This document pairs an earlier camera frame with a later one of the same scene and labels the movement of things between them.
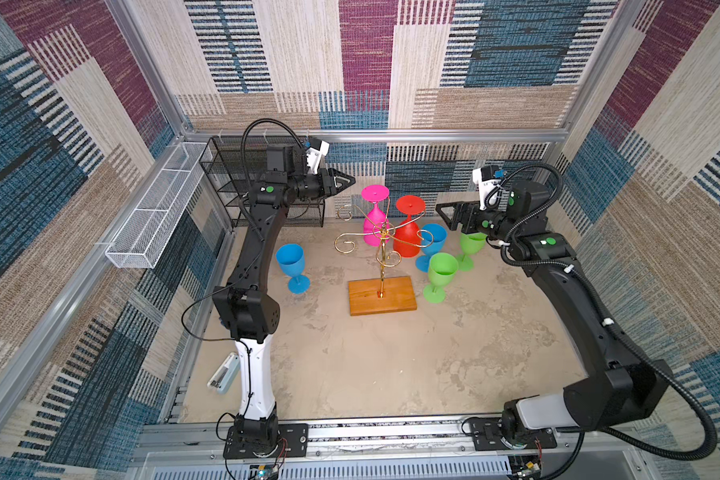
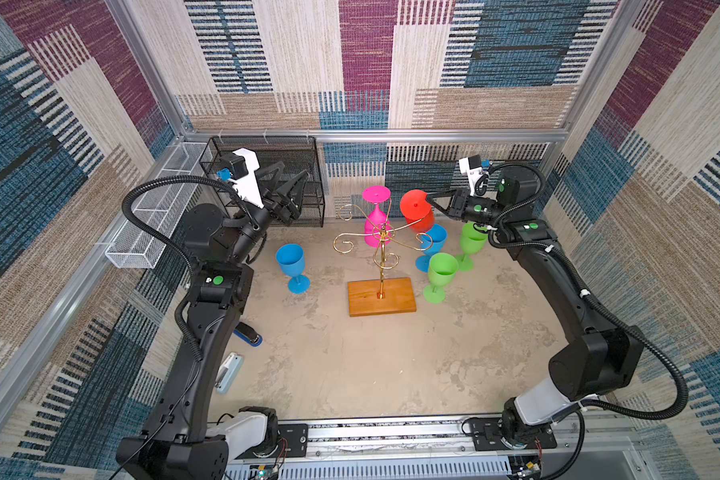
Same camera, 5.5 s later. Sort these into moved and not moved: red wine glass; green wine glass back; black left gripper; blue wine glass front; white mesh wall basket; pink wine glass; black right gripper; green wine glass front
Moved: red wine glass; black left gripper; black right gripper
Not moved: green wine glass back; pink wine glass; blue wine glass front; white mesh wall basket; green wine glass front
